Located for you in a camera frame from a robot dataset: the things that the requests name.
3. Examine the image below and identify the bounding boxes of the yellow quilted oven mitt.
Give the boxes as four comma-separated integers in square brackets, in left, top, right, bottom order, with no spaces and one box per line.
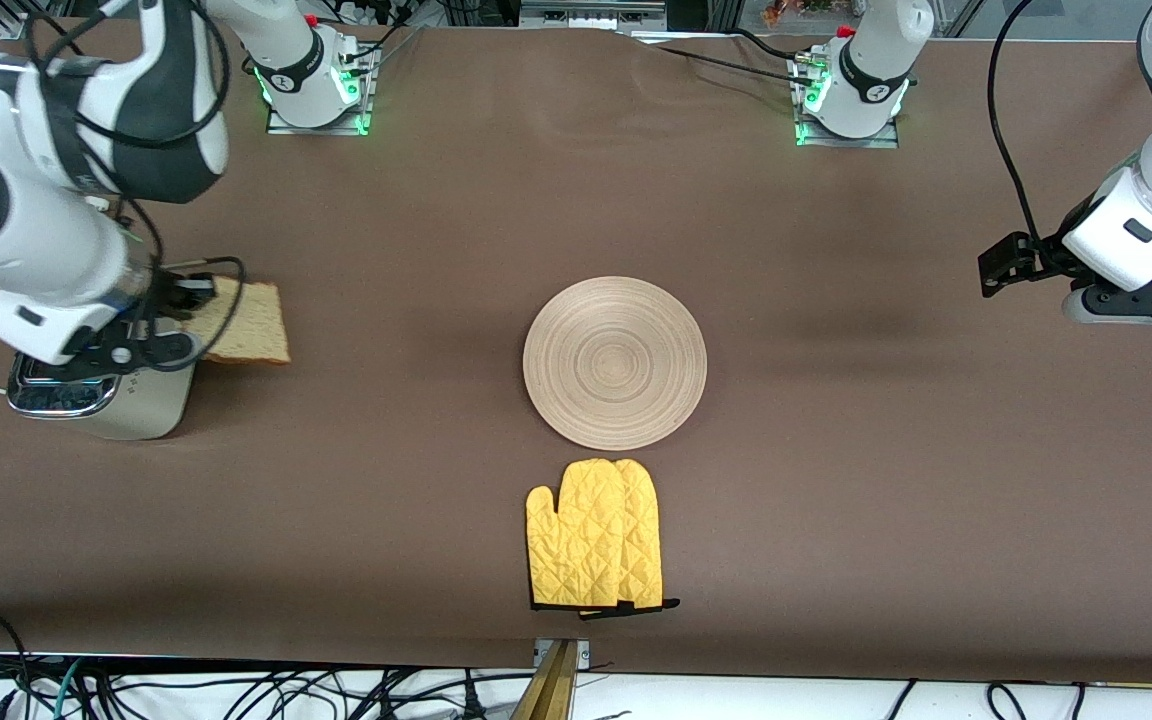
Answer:
[525,458,629,611]
[578,458,682,621]

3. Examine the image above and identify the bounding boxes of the round wooden plate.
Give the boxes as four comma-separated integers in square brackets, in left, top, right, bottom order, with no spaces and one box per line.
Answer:
[522,276,710,452]

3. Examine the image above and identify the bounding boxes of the teal cable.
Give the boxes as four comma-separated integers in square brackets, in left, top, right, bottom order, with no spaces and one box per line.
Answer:
[54,658,89,720]

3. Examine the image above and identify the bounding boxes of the brown bread slice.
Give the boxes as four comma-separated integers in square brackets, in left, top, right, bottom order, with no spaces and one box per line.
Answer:
[191,280,293,367]

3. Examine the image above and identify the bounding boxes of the grey equipment box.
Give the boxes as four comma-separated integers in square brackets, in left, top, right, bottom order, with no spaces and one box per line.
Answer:
[519,0,672,31]

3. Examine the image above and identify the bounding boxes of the black base cable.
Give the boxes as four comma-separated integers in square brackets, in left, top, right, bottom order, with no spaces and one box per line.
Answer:
[636,28,817,86]

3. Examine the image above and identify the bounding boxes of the tangled black cables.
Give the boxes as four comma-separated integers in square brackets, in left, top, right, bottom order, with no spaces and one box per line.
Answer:
[0,655,507,720]

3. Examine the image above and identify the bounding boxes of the power strip with plugs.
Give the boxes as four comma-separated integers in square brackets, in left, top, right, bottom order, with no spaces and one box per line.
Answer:
[336,0,409,26]

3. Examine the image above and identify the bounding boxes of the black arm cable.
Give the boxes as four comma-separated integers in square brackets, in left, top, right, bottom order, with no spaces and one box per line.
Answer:
[986,0,1042,244]
[24,0,247,373]

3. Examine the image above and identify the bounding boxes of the beige chrome two-slot toaster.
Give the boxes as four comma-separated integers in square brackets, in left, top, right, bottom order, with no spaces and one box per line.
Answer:
[6,345,204,442]

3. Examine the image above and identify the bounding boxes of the silver table bracket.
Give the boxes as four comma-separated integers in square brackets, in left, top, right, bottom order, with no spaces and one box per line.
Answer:
[533,637,592,669]

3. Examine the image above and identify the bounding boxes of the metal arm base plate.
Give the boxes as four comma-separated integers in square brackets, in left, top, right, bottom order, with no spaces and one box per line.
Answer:
[266,45,378,137]
[793,55,902,150]

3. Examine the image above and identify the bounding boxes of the gold aluminium profile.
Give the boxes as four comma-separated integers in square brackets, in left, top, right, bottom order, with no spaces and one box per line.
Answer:
[511,640,580,720]

